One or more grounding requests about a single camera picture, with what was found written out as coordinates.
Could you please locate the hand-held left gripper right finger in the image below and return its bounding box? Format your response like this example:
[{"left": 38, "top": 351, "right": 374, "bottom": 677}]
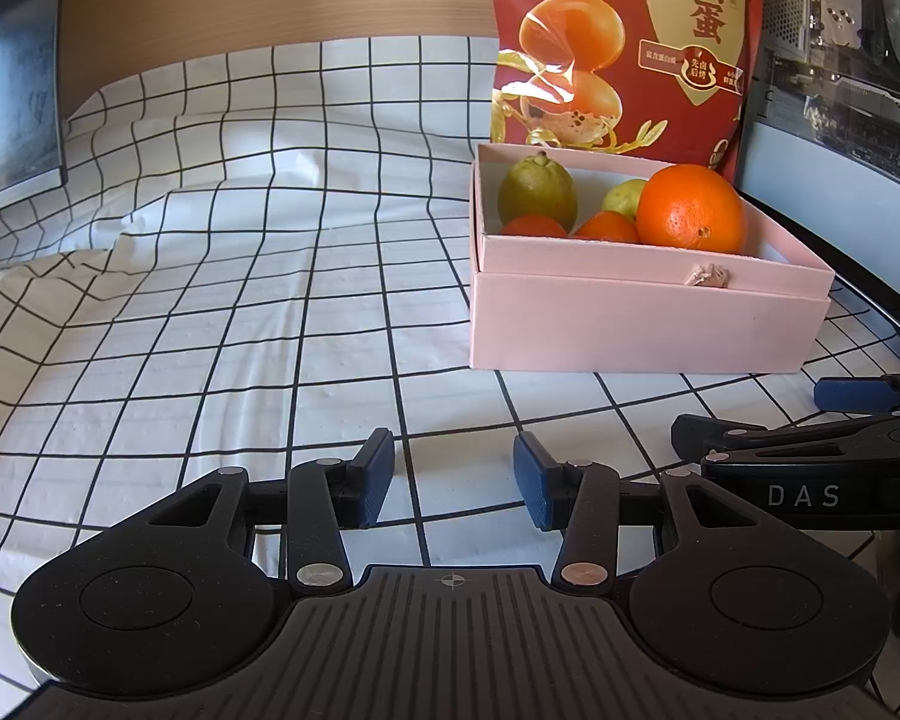
[{"left": 514, "top": 431, "right": 777, "bottom": 587}]

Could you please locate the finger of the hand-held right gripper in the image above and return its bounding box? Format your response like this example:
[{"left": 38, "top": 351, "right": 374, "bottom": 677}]
[
  {"left": 814, "top": 366, "right": 900, "bottom": 415},
  {"left": 671, "top": 411, "right": 900, "bottom": 477}
]

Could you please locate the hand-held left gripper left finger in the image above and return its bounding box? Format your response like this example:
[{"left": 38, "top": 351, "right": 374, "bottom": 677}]
[{"left": 139, "top": 427, "right": 397, "bottom": 592}]

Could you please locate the pink box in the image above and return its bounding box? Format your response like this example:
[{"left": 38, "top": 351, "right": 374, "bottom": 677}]
[{"left": 469, "top": 142, "right": 837, "bottom": 374}]

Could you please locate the large orange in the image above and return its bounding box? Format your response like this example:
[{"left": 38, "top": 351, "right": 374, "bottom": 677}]
[{"left": 636, "top": 163, "right": 745, "bottom": 254}]

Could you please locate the mandarin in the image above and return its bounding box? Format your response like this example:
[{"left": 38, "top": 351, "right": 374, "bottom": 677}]
[
  {"left": 501, "top": 214, "right": 569, "bottom": 239},
  {"left": 572, "top": 211, "right": 641, "bottom": 245}
]

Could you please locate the grey panel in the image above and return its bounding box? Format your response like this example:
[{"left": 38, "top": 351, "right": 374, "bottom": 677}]
[{"left": 733, "top": 52, "right": 900, "bottom": 361}]

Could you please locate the white checked cloth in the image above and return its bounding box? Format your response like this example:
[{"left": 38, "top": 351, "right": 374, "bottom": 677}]
[{"left": 0, "top": 34, "right": 900, "bottom": 616}]

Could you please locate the computer case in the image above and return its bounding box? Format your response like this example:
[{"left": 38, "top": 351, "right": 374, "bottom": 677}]
[{"left": 763, "top": 0, "right": 900, "bottom": 125}]

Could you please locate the red snack bag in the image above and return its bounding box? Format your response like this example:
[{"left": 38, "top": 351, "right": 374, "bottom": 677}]
[{"left": 490, "top": 0, "right": 767, "bottom": 185}]

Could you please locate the dark monitor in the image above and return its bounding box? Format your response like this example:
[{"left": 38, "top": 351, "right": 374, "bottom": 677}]
[{"left": 0, "top": 0, "right": 70, "bottom": 203}]

